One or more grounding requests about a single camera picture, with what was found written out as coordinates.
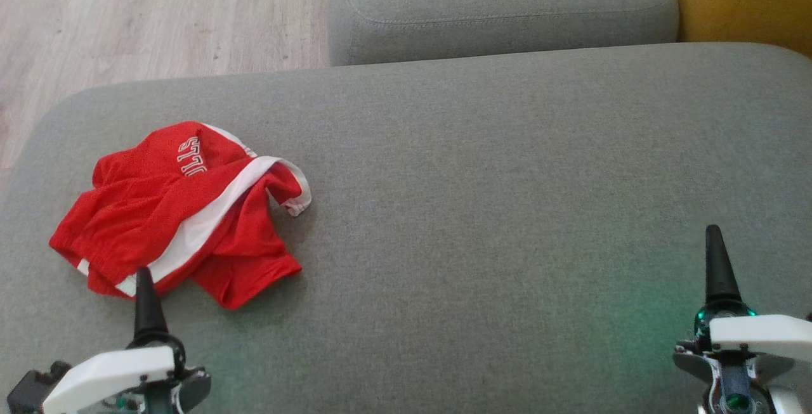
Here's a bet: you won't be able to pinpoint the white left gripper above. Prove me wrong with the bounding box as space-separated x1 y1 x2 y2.
41 267 212 414

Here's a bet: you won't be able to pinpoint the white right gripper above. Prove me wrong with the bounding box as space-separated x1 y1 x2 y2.
674 225 812 414

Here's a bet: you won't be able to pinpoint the red shorts with white trim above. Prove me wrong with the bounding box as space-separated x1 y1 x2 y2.
49 121 280 297

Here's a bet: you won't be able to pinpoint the gray sofa seat cushion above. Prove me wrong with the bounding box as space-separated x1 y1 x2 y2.
0 42 812 414

